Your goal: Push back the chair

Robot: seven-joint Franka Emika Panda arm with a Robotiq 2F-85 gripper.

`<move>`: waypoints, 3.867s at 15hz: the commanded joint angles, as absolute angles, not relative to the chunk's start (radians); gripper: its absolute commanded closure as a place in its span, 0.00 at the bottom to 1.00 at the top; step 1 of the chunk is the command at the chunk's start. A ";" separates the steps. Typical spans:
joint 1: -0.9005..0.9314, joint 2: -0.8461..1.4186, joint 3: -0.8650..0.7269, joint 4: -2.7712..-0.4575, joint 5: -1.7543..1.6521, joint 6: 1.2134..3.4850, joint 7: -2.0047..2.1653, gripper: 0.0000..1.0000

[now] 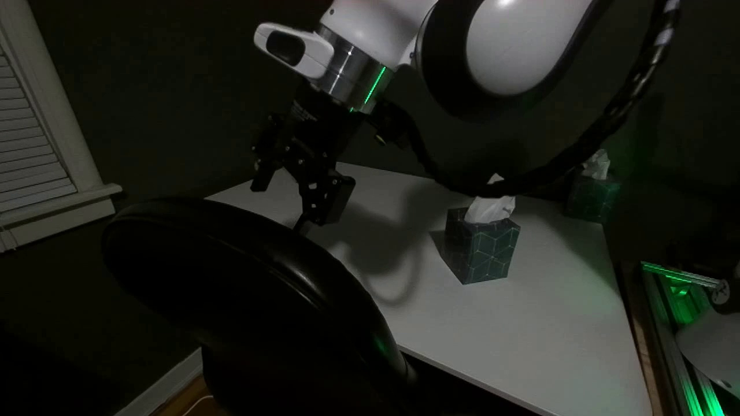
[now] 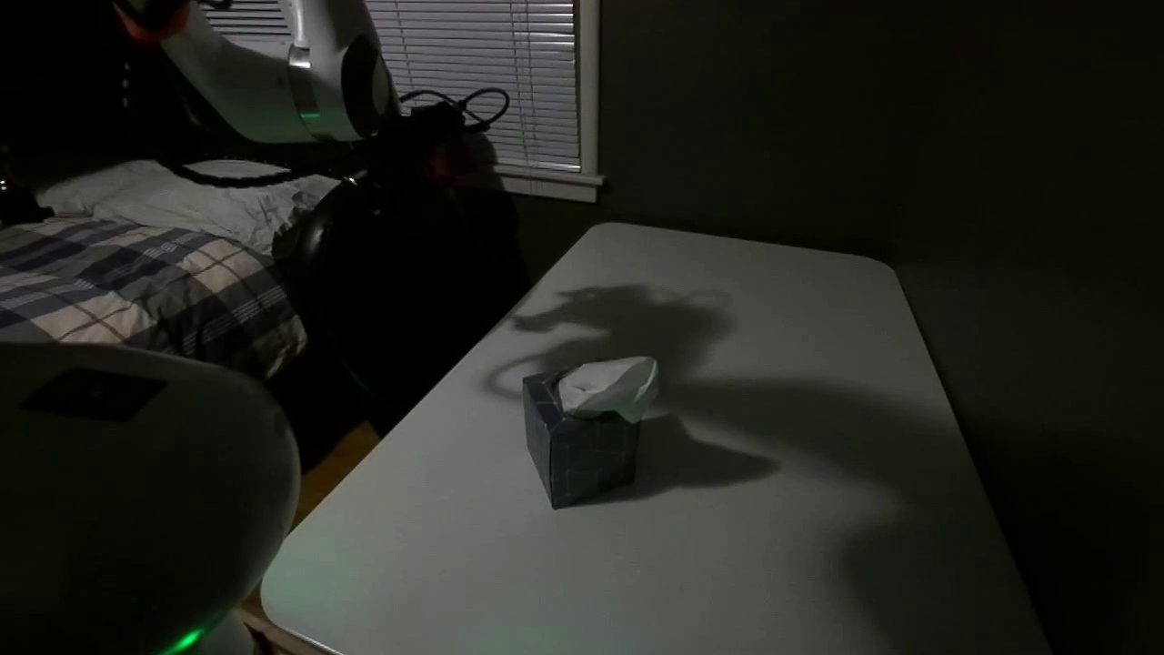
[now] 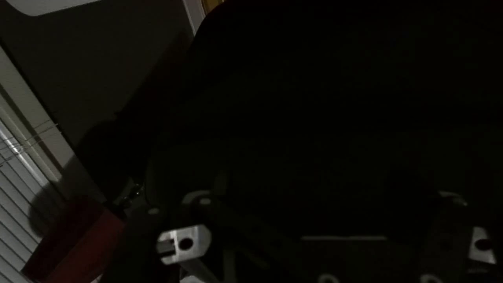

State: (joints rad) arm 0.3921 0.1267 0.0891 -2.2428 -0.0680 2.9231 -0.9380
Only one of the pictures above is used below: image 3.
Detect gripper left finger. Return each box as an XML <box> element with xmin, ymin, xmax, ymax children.
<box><xmin>156</xmin><ymin>190</ymin><xmax>303</xmax><ymax>283</ymax></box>

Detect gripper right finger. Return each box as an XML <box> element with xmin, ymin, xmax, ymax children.
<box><xmin>388</xmin><ymin>191</ymin><xmax>499</xmax><ymax>283</ymax></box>

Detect black office chair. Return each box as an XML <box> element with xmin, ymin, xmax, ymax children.
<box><xmin>75</xmin><ymin>0</ymin><xmax>503</xmax><ymax>283</ymax></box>

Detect dark red seat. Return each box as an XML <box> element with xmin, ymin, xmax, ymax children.
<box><xmin>22</xmin><ymin>196</ymin><xmax>127</xmax><ymax>283</ymax></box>

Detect white window blinds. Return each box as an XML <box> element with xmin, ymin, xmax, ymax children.
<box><xmin>0</xmin><ymin>118</ymin><xmax>65</xmax><ymax>283</ymax></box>

